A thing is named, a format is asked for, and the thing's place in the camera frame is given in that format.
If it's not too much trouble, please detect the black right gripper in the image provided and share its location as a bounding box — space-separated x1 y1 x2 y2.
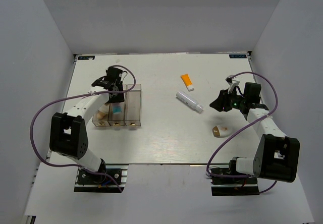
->
209 87 246 112

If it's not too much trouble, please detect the pink teal gradient bottle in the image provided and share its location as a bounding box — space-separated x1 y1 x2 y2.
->
112 102 122 115

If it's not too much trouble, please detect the beige gourd makeup sponge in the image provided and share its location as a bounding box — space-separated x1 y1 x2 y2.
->
96 104 110 119

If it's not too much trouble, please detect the white egg bottle gold cap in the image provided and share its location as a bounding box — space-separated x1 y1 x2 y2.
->
212 125 232 138

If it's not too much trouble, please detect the white spray bottle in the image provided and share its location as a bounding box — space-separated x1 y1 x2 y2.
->
176 91 203 114

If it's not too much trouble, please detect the orange tube white cap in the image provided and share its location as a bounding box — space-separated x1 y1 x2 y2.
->
180 74 194 91

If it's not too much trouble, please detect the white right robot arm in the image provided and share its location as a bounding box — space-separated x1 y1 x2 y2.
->
210 83 300 183

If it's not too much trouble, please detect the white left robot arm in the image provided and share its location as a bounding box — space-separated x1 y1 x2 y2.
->
49 67 124 183

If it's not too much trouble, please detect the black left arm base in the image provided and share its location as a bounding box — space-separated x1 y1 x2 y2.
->
74 164 128 193

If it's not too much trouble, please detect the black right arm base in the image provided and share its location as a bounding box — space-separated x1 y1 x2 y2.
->
206 173 259 196

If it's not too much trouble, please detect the clear organizer middle compartment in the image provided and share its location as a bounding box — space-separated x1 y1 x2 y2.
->
108 94 126 126

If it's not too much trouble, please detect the blue label sticker right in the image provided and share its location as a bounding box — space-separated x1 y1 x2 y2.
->
229 54 247 59

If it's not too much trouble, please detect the blue label sticker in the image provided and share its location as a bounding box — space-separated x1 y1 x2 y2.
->
78 55 95 60
229 54 247 59

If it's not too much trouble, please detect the blue label sticker left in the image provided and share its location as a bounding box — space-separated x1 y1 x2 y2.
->
78 55 95 60

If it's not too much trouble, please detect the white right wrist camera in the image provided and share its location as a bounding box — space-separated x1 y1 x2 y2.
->
226 75 240 94

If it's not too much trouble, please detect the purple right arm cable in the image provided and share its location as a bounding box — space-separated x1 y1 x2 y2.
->
205 71 279 194

